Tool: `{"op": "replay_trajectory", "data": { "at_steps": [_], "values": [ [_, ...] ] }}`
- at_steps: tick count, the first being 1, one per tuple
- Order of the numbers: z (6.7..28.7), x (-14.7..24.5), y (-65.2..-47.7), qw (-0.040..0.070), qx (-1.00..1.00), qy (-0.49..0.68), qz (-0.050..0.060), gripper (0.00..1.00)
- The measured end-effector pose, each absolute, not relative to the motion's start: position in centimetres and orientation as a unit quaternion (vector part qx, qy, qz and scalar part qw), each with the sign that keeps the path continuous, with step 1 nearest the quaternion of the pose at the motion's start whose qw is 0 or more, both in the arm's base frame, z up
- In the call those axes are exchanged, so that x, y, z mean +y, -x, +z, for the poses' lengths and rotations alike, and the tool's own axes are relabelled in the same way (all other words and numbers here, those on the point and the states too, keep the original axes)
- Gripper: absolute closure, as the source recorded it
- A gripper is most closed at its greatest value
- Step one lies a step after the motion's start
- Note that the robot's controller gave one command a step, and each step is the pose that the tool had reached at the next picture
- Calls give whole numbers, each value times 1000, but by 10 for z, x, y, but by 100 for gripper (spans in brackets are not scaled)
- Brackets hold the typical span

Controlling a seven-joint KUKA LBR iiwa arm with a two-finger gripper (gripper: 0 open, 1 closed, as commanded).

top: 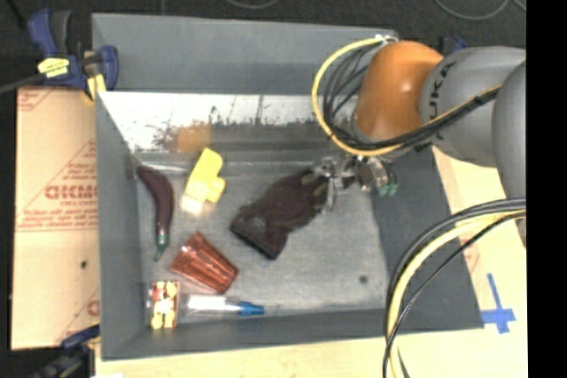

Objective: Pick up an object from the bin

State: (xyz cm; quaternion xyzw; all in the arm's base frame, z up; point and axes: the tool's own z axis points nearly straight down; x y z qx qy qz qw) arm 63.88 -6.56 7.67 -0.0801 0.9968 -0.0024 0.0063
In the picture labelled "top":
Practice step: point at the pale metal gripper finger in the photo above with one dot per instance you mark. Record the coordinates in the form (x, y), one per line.
(324, 172)
(331, 197)

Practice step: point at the dark maroon cloth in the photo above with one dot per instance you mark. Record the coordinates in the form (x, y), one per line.
(279, 212)

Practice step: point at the grey metal bin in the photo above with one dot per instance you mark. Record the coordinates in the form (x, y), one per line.
(310, 270)

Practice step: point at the yellow plastic block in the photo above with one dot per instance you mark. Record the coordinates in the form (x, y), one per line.
(204, 177)

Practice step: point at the red ribbed cup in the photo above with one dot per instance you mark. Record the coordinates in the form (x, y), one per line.
(204, 263)

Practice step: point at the white tube with blue cap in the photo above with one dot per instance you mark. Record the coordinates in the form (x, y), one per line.
(212, 304)

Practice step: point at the purple toy eggplant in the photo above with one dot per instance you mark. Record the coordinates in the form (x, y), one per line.
(161, 195)

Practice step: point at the clear packet of yellow pieces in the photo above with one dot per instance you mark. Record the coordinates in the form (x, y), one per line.
(163, 305)

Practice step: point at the brown cardboard board red print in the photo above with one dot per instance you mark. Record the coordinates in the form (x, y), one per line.
(53, 172)

